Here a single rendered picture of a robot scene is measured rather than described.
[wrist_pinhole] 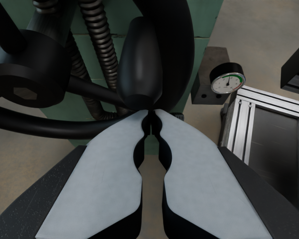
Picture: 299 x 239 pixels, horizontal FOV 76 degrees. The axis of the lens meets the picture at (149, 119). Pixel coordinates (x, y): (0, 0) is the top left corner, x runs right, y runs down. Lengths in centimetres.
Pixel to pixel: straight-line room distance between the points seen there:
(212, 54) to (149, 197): 69
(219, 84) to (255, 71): 109
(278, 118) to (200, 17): 75
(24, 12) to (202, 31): 30
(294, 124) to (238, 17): 108
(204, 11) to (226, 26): 138
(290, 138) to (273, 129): 7
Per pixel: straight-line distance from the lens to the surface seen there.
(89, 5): 22
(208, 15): 37
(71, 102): 59
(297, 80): 66
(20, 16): 42
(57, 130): 31
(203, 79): 45
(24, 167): 114
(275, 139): 97
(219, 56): 51
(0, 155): 122
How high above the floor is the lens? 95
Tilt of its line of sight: 62 degrees down
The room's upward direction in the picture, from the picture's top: 4 degrees clockwise
